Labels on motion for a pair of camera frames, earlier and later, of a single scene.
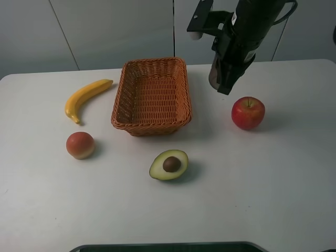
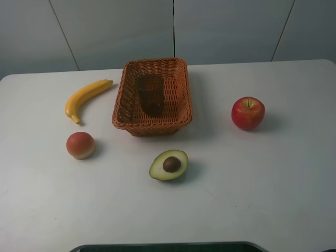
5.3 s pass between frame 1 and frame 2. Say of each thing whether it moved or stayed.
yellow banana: stayed
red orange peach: stayed
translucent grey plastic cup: moved
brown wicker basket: stayed
